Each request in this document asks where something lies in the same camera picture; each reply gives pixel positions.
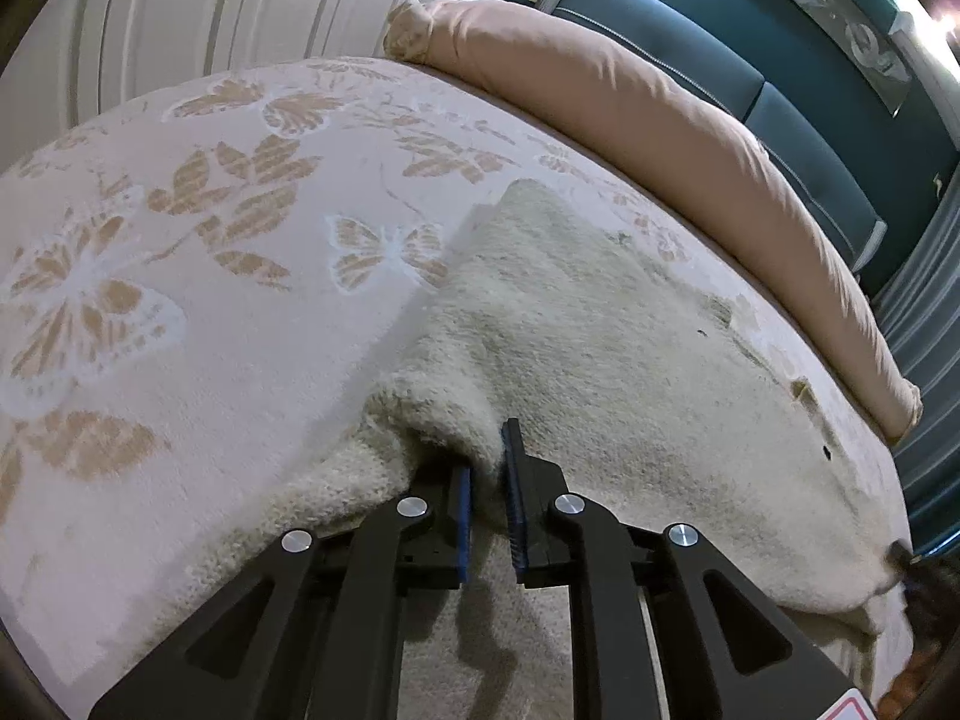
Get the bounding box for bright wall light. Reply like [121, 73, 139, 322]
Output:
[926, 0, 960, 42]

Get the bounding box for butterfly print bed blanket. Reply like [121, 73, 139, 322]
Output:
[0, 56, 917, 720]

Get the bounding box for grey pleated curtain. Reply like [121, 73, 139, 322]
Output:
[862, 180, 960, 563]

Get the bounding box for long pink pillow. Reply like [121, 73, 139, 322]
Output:
[385, 0, 925, 445]

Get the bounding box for cream fluffy towel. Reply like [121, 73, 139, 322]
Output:
[150, 180, 913, 720]

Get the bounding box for teal padded headboard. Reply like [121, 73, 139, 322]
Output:
[461, 0, 887, 280]

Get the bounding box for framed wall picture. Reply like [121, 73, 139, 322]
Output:
[731, 0, 913, 118]

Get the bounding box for white wardrobe doors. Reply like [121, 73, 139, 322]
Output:
[0, 0, 497, 137]

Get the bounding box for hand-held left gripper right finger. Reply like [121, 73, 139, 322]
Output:
[501, 418, 880, 720]

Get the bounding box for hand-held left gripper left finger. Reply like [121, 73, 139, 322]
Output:
[88, 463, 475, 720]

